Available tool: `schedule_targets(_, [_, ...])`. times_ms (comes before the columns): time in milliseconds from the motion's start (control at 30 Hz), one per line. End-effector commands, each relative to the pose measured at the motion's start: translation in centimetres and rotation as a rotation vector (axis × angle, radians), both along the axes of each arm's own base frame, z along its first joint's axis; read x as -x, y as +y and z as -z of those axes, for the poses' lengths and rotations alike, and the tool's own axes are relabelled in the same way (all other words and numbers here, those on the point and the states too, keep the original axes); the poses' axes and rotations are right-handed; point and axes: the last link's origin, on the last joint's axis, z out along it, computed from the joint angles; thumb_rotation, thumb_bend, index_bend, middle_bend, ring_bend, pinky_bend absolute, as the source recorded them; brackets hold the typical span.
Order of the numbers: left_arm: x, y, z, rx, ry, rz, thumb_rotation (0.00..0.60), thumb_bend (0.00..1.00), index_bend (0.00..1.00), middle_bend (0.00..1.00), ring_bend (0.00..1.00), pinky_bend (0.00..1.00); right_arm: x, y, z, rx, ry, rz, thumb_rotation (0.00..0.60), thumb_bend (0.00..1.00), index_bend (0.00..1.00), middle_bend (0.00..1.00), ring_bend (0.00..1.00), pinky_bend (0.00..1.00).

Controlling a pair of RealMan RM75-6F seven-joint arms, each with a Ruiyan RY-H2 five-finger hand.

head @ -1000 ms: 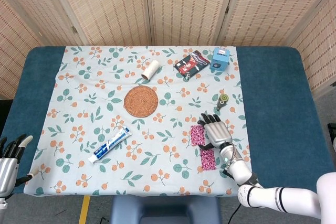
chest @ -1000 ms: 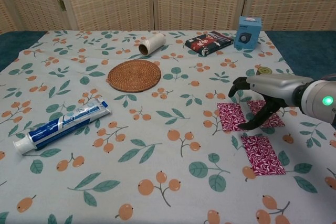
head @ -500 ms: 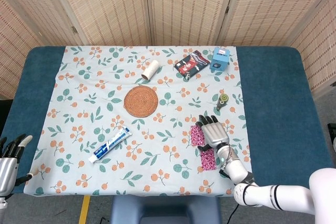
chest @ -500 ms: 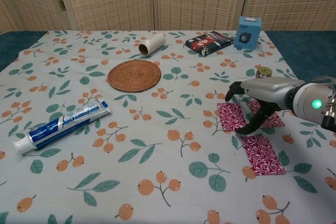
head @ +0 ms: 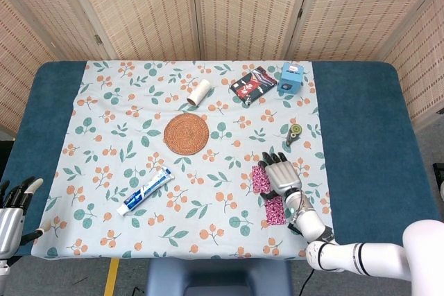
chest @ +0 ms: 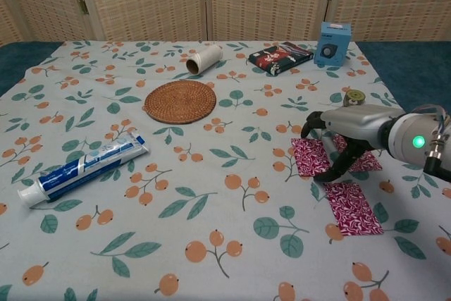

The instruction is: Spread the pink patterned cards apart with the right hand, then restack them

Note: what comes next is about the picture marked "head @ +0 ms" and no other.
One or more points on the dark equipment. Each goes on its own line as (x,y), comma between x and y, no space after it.
(5,157)

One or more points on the round woven rattan coaster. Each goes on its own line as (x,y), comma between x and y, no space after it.
(186,133)

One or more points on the brass screen hinge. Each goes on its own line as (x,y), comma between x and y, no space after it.
(301,11)
(98,39)

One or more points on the light blue carton box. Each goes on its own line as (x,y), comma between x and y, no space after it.
(290,79)

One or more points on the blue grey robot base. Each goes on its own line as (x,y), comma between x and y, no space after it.
(218,275)

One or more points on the green correction tape dispenser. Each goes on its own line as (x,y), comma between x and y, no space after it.
(295,131)

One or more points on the blue white toothpaste tube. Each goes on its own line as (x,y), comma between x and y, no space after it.
(145,192)

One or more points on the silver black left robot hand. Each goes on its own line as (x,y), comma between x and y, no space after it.
(10,226)

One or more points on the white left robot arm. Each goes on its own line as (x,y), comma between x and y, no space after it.
(3,266)

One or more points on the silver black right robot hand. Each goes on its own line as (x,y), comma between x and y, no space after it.
(282,178)

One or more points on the black equipment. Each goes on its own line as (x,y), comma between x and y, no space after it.
(440,181)

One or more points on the black red patterned flat box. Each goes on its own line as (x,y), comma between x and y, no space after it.
(253,84)

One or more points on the white roll with cardboard core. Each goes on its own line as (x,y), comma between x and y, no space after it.
(199,92)

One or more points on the yellow floor tape strip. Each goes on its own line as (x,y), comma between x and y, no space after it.
(111,275)

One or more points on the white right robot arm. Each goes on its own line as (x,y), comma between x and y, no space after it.
(312,223)

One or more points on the floral print tablecloth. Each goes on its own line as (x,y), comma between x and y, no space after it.
(194,185)

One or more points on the woven folding screen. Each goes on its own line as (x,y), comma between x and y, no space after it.
(222,8)

